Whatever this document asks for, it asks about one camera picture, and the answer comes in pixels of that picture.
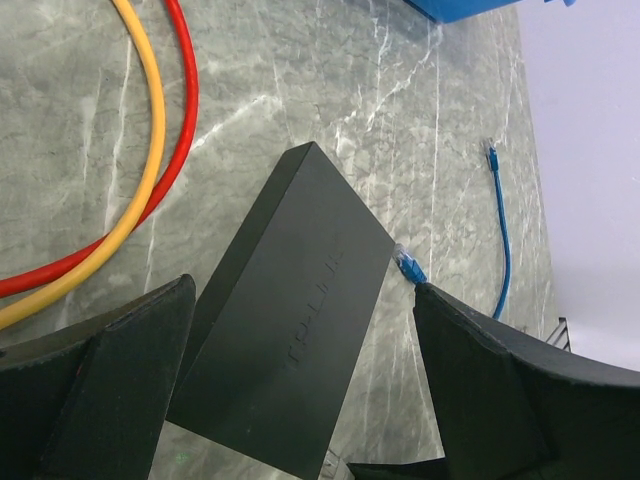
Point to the black network switch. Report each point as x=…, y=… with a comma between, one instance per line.
x=278, y=328

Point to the blue plastic bin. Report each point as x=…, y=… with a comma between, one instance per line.
x=450, y=11

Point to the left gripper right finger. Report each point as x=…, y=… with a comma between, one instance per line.
x=510, y=406

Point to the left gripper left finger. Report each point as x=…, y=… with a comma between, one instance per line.
x=89, y=401

